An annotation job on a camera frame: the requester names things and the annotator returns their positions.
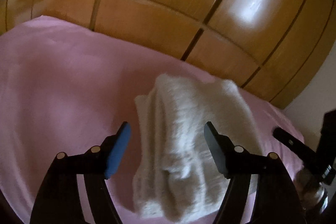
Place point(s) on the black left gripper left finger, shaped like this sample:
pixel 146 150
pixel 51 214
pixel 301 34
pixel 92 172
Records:
pixel 58 199

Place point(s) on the wooden wardrobe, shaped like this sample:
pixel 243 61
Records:
pixel 270 48

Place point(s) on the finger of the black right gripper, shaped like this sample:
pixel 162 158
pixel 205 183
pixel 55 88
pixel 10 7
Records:
pixel 299 147
pixel 326 145

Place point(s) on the pink bedspread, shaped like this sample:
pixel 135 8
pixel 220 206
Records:
pixel 65 88

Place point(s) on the white knitted sweater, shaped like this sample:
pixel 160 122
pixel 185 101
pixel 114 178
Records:
pixel 177 178

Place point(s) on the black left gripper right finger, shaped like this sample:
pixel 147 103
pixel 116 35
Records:
pixel 276 199

